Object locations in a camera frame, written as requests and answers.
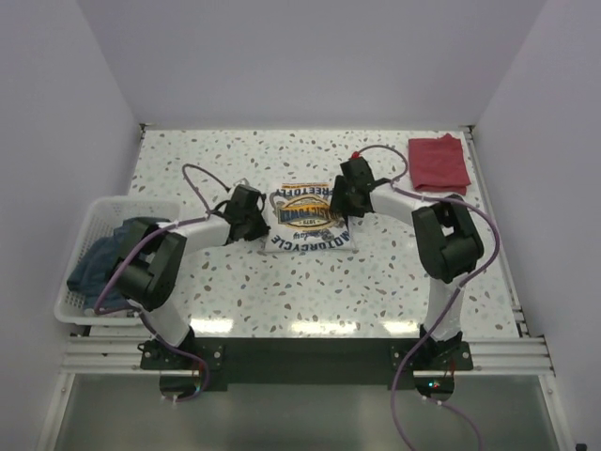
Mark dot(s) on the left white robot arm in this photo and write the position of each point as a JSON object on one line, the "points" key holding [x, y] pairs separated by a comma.
{"points": [[149, 260]]}

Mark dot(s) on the white navy tank top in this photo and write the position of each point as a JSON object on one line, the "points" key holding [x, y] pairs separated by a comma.
{"points": [[301, 221]]}

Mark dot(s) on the dark navy garment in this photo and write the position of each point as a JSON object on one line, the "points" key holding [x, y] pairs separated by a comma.
{"points": [[87, 279]]}

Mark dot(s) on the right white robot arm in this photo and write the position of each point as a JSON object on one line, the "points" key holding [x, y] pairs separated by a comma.
{"points": [[448, 242]]}

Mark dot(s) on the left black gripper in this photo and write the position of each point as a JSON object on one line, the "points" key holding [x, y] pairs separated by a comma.
{"points": [[261, 229]]}

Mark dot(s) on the red tank top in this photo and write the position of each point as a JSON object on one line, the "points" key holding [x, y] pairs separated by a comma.
{"points": [[437, 165]]}

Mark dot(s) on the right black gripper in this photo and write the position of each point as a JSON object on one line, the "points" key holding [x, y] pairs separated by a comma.
{"points": [[337, 201]]}

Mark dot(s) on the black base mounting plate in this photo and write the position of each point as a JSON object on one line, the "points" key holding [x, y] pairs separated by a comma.
{"points": [[215, 364]]}

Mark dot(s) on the white plastic laundry basket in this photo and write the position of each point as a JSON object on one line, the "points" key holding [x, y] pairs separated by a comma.
{"points": [[101, 218]]}

